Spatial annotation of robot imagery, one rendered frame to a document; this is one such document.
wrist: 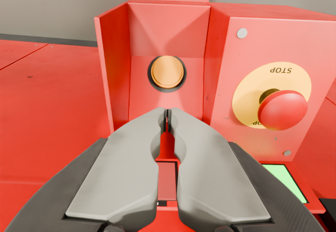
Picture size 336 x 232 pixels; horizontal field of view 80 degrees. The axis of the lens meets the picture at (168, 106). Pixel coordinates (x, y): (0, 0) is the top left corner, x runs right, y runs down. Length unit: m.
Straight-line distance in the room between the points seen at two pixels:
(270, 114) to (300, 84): 0.05
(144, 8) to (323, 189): 0.38
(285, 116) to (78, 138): 0.34
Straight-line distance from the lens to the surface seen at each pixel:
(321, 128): 0.59
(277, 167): 0.27
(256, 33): 0.18
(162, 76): 0.24
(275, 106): 0.18
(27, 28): 1.15
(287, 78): 0.21
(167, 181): 0.22
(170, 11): 0.24
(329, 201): 0.38
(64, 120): 0.47
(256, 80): 0.20
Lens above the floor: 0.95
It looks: 58 degrees down
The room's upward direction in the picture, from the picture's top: 180 degrees clockwise
